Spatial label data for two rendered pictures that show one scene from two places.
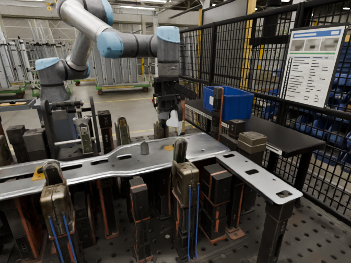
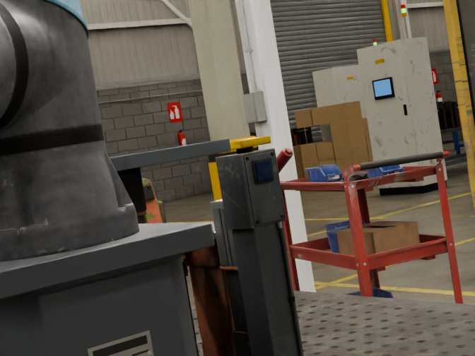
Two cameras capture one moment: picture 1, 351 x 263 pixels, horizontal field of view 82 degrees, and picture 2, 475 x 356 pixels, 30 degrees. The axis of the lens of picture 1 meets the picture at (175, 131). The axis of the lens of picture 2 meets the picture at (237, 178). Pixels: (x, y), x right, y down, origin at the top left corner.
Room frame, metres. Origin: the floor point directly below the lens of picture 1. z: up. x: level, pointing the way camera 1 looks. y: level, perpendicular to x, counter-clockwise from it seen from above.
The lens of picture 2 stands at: (1.97, 0.68, 1.17)
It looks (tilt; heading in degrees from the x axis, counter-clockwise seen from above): 3 degrees down; 167
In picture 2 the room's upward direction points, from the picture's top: 9 degrees counter-clockwise
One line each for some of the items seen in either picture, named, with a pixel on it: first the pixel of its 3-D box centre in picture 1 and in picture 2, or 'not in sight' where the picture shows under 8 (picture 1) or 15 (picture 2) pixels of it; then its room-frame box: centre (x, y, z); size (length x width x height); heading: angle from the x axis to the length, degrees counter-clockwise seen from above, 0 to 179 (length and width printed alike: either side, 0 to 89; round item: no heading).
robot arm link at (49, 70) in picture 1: (50, 70); (17, 59); (1.17, 0.69, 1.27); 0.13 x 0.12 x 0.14; 137
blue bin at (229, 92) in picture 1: (225, 101); not in sight; (1.16, -0.29, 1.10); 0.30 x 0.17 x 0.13; 14
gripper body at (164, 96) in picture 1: (167, 93); not in sight; (0.73, 0.03, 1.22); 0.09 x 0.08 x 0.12; 114
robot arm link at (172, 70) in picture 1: (168, 70); not in sight; (0.73, 0.02, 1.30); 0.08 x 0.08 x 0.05
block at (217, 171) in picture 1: (213, 203); not in sight; (0.60, -0.14, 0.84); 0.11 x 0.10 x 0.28; 24
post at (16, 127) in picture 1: (28, 172); not in sight; (0.72, 0.60, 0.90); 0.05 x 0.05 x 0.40; 24
